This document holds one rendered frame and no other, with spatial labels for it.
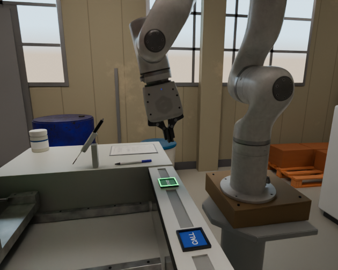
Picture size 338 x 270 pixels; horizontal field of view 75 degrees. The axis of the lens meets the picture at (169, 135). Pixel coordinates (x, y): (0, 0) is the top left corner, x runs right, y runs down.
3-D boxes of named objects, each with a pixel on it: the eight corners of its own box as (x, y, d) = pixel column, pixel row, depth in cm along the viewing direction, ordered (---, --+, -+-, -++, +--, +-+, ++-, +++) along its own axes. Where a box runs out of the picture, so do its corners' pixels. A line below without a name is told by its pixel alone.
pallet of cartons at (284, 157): (321, 163, 357) (325, 141, 348) (368, 182, 288) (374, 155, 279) (262, 167, 339) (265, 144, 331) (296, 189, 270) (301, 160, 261)
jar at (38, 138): (29, 153, 97) (26, 132, 95) (35, 148, 104) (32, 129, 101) (46, 152, 98) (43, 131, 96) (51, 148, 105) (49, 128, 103)
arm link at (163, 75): (139, 74, 56) (142, 85, 56) (173, 67, 57) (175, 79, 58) (137, 75, 64) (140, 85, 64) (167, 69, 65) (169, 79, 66)
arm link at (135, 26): (173, 66, 56) (167, 68, 65) (162, 10, 52) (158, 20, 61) (141, 73, 55) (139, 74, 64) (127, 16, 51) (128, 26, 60)
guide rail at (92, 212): (-10, 229, 69) (-13, 220, 68) (-7, 224, 71) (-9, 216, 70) (149, 211, 78) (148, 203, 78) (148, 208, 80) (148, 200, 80)
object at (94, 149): (81, 169, 79) (78, 133, 76) (83, 165, 83) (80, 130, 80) (99, 167, 80) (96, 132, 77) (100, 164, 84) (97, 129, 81)
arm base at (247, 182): (261, 175, 89) (265, 131, 84) (287, 202, 71) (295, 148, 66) (214, 177, 88) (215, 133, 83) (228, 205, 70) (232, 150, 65)
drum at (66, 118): (101, 181, 293) (96, 112, 273) (97, 205, 235) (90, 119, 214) (51, 185, 280) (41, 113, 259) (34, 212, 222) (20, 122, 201)
